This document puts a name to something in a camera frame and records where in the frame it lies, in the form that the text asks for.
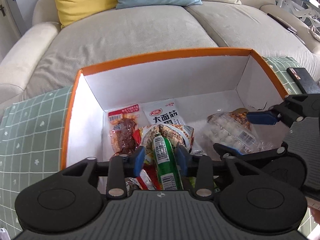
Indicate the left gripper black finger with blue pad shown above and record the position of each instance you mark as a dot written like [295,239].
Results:
[121,167]
[200,167]

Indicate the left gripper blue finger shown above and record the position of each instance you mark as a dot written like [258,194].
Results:
[264,117]
[223,150]

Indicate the clear bag white balls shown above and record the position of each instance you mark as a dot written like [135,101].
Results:
[222,128]

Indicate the green sausage stick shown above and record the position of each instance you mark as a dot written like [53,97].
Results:
[166,167]

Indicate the fries snack bag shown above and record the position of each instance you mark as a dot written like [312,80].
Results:
[176,134]

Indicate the clear bag of nuts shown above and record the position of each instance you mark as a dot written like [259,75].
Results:
[240,116]

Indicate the black notebook on table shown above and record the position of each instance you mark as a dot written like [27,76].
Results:
[303,80]

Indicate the red meat snack packet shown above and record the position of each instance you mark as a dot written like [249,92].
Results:
[122,125]

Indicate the orange cardboard box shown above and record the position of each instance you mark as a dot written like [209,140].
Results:
[202,80]

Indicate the white gluten snack packet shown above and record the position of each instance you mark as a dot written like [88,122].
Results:
[163,112]

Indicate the dark book on sofa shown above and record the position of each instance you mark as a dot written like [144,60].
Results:
[283,23]

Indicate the green checked tablecloth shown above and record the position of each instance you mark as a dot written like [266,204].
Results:
[51,202]

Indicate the beige fabric sofa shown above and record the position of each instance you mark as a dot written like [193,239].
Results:
[48,56]

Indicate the white door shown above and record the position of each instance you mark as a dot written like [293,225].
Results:
[10,33]

